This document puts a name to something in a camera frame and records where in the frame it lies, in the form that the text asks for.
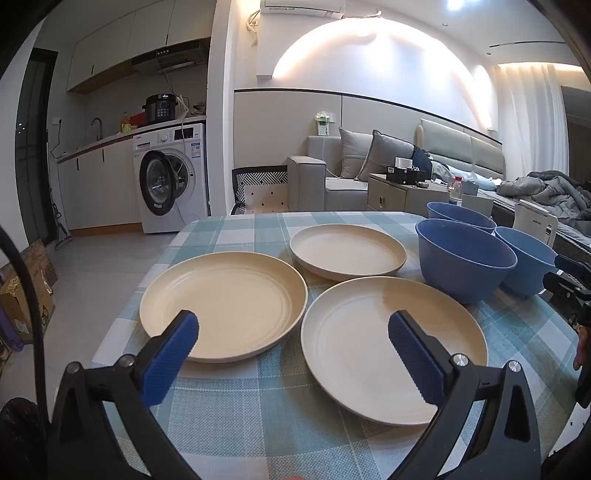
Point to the black pressure cooker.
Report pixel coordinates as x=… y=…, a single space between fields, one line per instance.
x=159 y=110

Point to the small cream plate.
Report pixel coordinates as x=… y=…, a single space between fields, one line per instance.
x=346 y=249

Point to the white air conditioner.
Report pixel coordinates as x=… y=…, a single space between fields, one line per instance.
x=300 y=8

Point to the dark glass door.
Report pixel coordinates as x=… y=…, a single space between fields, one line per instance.
x=34 y=161

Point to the plastic water bottle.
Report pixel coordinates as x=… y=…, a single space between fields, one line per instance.
x=455 y=194

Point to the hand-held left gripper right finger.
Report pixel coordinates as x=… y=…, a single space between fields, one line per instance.
x=415 y=364

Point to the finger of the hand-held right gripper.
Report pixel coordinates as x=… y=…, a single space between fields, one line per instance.
x=563 y=290
x=575 y=267

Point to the blue bowl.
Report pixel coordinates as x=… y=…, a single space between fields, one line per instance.
x=526 y=272
x=461 y=277
x=461 y=216

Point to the white curtain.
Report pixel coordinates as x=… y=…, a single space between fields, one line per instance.
x=531 y=115

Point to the white electric kettle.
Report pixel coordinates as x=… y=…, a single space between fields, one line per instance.
x=538 y=226

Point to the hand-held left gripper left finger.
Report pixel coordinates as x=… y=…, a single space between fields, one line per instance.
x=171 y=355

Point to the brown patterned box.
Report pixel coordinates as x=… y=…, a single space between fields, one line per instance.
x=39 y=263

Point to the grey pillow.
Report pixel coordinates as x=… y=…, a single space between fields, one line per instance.
x=353 y=152
x=390 y=154

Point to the large cream plate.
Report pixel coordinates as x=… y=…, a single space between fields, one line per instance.
x=360 y=350
x=221 y=295

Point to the range hood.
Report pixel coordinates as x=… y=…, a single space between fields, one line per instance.
x=171 y=57

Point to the white washing machine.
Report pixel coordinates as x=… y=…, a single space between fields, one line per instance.
x=184 y=152

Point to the padded bed headboard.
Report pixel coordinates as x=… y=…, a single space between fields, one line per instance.
x=461 y=143

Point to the white kitchen counter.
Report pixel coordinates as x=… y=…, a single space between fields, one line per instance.
x=106 y=184

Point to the white wall cabinets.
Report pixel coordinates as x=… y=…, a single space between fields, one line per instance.
x=106 y=50

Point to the dark jacket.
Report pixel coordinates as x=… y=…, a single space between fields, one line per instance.
x=422 y=159

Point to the beige side cabinet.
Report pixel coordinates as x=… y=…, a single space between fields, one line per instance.
x=392 y=196

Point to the teal checked tablecloth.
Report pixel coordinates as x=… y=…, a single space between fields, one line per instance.
x=277 y=415

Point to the kitchen faucet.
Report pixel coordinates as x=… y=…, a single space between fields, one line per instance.
x=101 y=131

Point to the black box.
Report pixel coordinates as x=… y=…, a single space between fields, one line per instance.
x=404 y=176

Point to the grey sofa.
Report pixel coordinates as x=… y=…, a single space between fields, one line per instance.
x=346 y=189

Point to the floor mop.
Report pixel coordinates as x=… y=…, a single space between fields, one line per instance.
x=60 y=221

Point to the grey duvet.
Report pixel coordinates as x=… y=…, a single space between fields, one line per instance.
x=549 y=184

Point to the yellow bottle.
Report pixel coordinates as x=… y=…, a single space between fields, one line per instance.
x=125 y=123

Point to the cardboard box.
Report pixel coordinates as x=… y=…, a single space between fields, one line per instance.
x=27 y=304

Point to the person's right hand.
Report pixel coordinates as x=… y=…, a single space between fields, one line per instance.
x=580 y=350

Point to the small white box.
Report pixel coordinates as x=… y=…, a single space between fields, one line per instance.
x=404 y=163

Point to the green tissue box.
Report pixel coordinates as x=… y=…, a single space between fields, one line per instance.
x=323 y=124

